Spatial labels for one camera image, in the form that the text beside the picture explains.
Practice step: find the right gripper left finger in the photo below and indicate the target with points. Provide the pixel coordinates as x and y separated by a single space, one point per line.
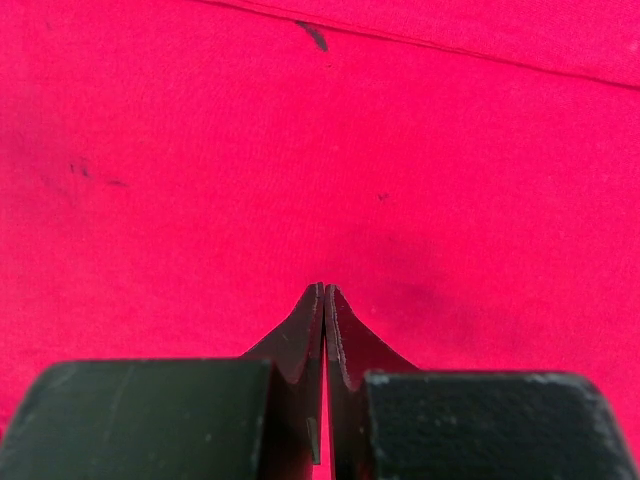
255 416

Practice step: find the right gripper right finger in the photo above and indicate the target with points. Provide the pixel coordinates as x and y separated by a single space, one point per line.
390 419

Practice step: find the crimson red t shirt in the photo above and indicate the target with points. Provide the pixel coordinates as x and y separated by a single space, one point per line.
175 174

